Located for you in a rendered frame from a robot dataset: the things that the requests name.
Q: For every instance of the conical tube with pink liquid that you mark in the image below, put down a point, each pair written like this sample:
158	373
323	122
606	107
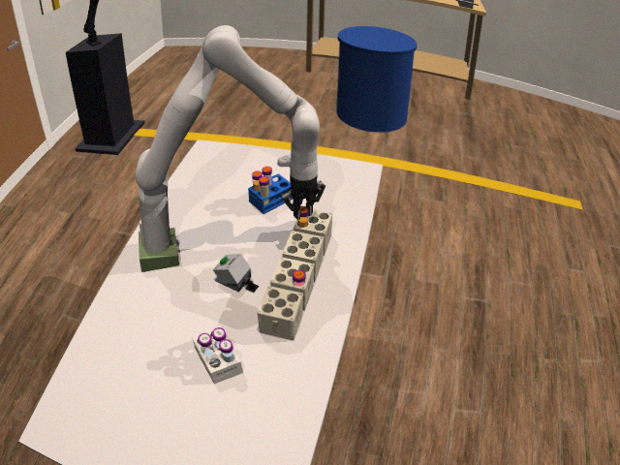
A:
299	277

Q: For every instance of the blue tube rack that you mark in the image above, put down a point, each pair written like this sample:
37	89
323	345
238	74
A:
257	200

